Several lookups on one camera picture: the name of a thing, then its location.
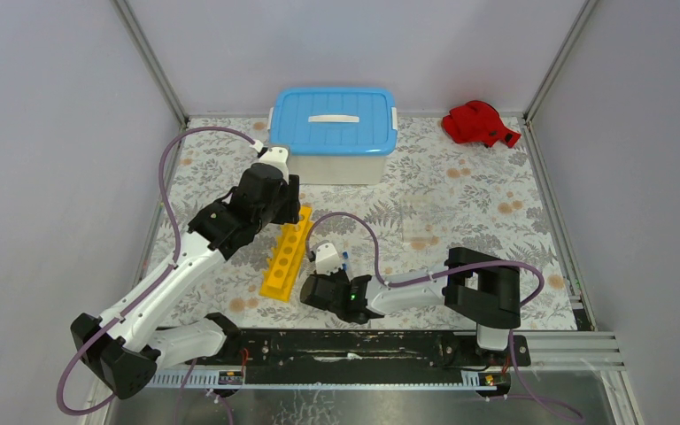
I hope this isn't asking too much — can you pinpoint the yellow test tube rack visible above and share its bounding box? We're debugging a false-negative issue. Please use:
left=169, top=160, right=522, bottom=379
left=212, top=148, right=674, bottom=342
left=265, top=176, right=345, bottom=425
left=259, top=205, right=313, bottom=302

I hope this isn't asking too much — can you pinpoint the purple cable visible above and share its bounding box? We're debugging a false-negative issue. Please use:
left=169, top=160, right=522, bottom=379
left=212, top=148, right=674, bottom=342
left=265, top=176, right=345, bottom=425
left=56, top=126, right=259, bottom=425
left=305, top=211, right=585, bottom=425

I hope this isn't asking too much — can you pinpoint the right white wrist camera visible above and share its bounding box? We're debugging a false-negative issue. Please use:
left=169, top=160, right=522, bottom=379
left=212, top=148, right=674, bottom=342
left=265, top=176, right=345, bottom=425
left=309, top=242, right=344, bottom=275

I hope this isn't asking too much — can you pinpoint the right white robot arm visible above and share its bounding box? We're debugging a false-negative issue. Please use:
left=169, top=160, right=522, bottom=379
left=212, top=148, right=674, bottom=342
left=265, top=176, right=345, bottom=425
left=300, top=243, right=521, bottom=365

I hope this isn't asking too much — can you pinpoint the red cloth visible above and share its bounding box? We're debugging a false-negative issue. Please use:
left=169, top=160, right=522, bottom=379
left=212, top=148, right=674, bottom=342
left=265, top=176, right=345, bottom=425
left=441, top=100, right=522, bottom=148

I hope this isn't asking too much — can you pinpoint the floral patterned table mat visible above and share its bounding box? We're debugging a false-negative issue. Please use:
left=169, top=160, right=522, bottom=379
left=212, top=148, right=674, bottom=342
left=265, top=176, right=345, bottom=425
left=163, top=117, right=576, bottom=330

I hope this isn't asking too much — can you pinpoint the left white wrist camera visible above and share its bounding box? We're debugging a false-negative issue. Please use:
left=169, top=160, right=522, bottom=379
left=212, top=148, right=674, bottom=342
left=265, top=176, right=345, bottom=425
left=251, top=140, right=290, bottom=180

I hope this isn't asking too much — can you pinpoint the aluminium frame rail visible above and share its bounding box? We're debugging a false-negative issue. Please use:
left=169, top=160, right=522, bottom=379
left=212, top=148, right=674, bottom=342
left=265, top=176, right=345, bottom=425
left=516, top=331, right=626, bottom=372

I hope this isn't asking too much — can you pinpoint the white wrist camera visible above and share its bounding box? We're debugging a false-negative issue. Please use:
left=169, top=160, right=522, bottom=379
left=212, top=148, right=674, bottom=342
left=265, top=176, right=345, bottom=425
left=251, top=140, right=290, bottom=180
left=309, top=242, right=344, bottom=275

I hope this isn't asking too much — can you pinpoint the blue plastic bin lid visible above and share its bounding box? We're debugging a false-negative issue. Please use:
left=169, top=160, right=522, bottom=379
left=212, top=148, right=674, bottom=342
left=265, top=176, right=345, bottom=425
left=268, top=87, right=398, bottom=157

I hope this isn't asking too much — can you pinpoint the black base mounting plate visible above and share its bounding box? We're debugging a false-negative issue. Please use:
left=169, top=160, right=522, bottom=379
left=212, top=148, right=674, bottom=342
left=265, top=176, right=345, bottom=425
left=197, top=328, right=531, bottom=387

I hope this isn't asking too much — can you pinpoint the white plastic storage bin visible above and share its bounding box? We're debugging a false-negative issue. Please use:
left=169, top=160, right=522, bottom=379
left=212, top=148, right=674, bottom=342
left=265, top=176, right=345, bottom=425
left=288, top=151, right=393, bottom=185

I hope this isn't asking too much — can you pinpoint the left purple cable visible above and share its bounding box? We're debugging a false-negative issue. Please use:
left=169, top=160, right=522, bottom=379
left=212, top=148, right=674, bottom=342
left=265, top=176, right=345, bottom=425
left=56, top=126, right=259, bottom=425

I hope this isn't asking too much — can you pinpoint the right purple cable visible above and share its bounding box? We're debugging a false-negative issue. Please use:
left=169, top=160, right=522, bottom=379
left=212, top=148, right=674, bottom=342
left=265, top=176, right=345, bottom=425
left=305, top=211, right=585, bottom=425

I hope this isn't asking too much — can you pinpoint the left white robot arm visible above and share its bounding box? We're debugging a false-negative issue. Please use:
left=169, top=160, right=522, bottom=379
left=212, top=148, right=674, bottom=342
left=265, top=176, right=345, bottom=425
left=70, top=163, right=300, bottom=399

